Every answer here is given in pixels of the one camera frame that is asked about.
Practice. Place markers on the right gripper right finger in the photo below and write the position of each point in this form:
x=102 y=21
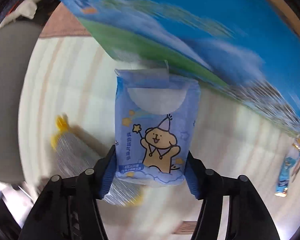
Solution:
x=248 y=216

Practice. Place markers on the white goose plush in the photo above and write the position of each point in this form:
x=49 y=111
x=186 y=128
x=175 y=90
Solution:
x=27 y=9

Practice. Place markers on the light blue snack packet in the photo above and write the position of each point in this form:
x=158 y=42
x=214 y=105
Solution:
x=289 y=169

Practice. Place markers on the blue milk cardboard box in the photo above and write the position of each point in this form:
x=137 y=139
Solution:
x=243 y=48

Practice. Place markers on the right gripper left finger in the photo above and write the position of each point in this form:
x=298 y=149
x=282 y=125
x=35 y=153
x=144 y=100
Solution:
x=67 y=208

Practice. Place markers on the blue cartoon wipes pack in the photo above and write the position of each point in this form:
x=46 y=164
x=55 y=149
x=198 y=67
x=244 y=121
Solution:
x=155 y=116

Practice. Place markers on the pink rug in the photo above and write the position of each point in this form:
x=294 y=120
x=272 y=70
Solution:
x=63 y=23

